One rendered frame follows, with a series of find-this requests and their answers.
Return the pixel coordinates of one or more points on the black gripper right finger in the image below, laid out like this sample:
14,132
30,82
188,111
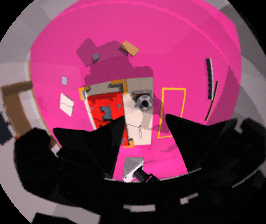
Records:
195,140

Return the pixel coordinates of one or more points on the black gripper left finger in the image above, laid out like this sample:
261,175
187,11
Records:
102,145

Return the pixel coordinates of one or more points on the grey rectangular bar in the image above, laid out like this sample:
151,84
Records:
211,81

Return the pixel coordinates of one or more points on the brown rectangular block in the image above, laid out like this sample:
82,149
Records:
130,48

